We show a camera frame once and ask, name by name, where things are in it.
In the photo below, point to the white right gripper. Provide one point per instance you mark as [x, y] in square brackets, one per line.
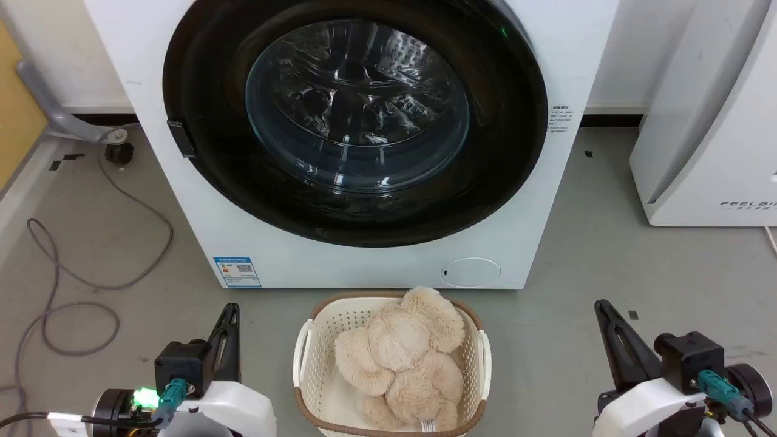
[643, 409]

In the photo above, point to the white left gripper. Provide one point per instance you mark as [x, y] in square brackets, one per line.
[237, 409]

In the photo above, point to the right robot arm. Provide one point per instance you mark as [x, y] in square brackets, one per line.
[749, 388]

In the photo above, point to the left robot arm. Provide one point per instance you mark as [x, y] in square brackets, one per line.
[115, 413]

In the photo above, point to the white front-load washing machine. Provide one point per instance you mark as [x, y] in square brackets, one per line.
[364, 267]

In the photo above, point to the black round washer door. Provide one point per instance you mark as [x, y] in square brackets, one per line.
[485, 182]

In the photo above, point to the blue energy label sticker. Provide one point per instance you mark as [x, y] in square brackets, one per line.
[237, 271]

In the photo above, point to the white laundry basket brown rim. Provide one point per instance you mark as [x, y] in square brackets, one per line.
[315, 358]

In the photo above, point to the oval white filter cover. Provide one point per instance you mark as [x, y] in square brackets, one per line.
[471, 272]

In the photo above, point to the beige plush teddy bear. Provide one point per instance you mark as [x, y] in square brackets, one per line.
[400, 358]

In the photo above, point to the black caster wheel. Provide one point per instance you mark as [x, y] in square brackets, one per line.
[119, 152]

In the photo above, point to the white air purifier appliance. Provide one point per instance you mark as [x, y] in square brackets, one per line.
[716, 139]

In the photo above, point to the small printed text sticker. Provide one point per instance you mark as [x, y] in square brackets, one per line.
[561, 119]

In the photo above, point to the grey metal furniture leg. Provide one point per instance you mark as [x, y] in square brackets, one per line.
[48, 106]

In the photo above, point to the yellow wooden panel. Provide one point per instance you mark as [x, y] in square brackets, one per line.
[15, 115]

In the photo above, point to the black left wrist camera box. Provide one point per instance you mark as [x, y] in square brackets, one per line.
[181, 367]

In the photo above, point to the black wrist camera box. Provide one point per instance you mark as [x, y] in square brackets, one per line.
[689, 361]
[181, 367]

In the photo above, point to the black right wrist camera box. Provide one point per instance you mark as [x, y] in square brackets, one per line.
[689, 361]

